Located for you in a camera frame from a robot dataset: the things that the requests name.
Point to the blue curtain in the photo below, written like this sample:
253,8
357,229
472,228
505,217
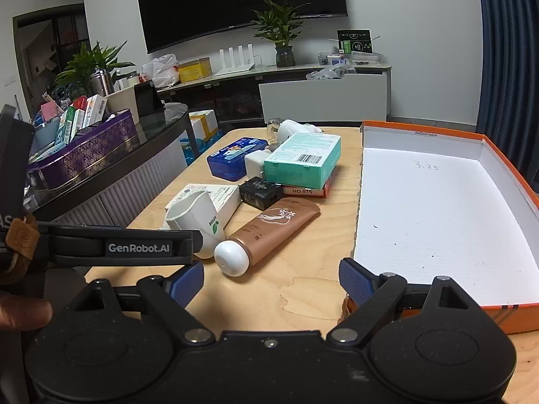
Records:
509,71

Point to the white charger cube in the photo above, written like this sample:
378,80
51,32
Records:
254,164

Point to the white rectangular carton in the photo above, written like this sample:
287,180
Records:
227,202

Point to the white box yellow tape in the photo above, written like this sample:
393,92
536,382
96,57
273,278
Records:
204,122

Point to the white plug-in vaporizer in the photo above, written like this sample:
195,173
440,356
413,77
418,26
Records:
294,129

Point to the person's left hand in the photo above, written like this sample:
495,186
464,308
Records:
23,312

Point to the brown tube with white cap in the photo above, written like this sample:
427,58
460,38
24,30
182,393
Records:
269,229

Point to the black green product box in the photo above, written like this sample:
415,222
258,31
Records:
353,42

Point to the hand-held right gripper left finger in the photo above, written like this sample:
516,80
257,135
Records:
185,283

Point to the large leafy potted plant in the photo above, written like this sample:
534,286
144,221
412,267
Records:
90,61

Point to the purple tin box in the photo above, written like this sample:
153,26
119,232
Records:
92,151

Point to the red box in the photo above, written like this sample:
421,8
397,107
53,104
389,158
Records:
305,192

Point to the orange cardboard box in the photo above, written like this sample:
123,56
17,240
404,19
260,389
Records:
429,210

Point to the pile of medicine boxes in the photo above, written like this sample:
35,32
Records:
90,109

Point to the black box-shaped object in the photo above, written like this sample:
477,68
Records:
145,96

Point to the white router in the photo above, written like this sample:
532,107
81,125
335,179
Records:
236,61

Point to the white cup with green leaf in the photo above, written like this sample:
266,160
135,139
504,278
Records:
189,219

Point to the clear acrylic organiser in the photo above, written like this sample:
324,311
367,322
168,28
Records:
362,59

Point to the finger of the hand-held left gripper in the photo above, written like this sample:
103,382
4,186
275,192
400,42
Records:
197,244

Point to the small black box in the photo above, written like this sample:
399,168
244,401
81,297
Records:
261,193

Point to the potted plant in dark vase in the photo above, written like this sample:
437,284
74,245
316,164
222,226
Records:
280,25

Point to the blue plastic bag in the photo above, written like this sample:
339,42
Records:
189,147

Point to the black television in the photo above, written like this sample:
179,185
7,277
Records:
236,0

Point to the white plastic bag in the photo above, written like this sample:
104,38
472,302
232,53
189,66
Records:
162,69

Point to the dark glass-top side table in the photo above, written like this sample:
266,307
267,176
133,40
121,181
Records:
126,185

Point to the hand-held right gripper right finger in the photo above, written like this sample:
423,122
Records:
357,283

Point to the white cabinet drawer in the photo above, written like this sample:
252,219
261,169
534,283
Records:
320,101

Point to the cream storage box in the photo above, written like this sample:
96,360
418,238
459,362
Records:
122,103

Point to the clear plastic bag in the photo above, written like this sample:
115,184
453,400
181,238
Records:
324,73

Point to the television cabinet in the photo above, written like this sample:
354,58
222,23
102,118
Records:
236,105

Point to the teal bandage box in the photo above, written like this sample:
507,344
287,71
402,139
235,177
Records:
303,158

